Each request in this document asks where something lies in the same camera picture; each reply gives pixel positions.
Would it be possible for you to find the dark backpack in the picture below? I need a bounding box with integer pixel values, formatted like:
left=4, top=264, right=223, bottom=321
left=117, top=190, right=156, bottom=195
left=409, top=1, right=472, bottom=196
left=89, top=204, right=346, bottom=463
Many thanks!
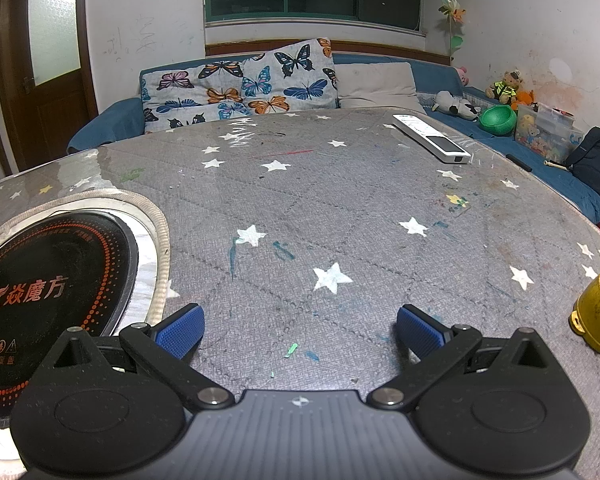
left=565, top=127, right=600, bottom=206

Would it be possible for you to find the butterfly print pillow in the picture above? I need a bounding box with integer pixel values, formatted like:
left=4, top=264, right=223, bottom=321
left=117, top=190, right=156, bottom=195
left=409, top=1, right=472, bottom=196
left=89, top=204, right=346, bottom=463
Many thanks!
left=139, top=37, right=340, bottom=135

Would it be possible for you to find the blue sofa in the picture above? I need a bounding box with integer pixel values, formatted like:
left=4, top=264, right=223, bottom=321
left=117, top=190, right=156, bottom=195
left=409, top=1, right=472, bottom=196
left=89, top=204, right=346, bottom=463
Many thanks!
left=67, top=51, right=600, bottom=226

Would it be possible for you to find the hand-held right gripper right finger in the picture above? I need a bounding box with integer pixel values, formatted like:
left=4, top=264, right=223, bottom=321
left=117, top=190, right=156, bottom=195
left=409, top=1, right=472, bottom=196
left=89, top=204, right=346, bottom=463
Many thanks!
left=366, top=304, right=549, bottom=409

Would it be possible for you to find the white rectangular device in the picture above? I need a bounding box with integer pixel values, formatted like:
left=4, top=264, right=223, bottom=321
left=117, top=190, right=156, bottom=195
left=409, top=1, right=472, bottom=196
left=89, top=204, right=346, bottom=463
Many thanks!
left=392, top=114, right=472, bottom=166

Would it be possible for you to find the round black induction cooktop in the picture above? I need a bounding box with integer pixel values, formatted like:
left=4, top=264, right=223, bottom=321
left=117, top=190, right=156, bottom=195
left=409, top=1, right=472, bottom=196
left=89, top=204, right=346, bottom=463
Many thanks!
left=0, top=195, right=168, bottom=433

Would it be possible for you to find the teddy bear in yellow vest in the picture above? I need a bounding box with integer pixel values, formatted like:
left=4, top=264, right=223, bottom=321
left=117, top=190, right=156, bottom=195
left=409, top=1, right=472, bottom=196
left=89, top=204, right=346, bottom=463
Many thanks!
left=485, top=67, right=525, bottom=106

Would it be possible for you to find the paper flower pinwheel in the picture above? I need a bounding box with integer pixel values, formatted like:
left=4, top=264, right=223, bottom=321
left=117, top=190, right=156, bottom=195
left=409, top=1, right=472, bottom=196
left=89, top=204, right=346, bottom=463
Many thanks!
left=439, top=0, right=467, bottom=66

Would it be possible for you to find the black and white plush cow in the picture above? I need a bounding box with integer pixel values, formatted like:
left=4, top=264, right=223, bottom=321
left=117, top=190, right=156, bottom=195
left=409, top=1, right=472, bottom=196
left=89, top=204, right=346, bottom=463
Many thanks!
left=431, top=91, right=482, bottom=122

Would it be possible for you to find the wooden door with frosted glass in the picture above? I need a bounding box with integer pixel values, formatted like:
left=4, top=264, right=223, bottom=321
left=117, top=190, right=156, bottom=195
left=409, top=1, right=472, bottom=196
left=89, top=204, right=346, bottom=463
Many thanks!
left=0, top=0, right=101, bottom=173

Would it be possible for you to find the green plastic bowl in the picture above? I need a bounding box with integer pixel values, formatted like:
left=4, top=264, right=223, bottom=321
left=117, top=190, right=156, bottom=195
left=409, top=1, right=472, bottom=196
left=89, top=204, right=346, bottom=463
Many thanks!
left=478, top=105, right=518, bottom=137

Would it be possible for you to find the clear plastic toy box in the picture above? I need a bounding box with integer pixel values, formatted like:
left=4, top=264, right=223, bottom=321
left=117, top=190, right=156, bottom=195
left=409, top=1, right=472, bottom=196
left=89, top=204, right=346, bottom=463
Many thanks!
left=514, top=102, right=585, bottom=163

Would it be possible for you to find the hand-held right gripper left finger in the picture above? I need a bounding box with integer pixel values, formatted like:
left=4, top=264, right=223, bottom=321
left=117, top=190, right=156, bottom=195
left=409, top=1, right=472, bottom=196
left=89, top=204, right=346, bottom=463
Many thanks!
left=51, top=304, right=234, bottom=409

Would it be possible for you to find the beige pillow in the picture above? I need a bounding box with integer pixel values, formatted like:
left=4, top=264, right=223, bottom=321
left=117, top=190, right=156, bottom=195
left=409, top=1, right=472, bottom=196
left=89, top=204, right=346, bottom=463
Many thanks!
left=334, top=61, right=426, bottom=113

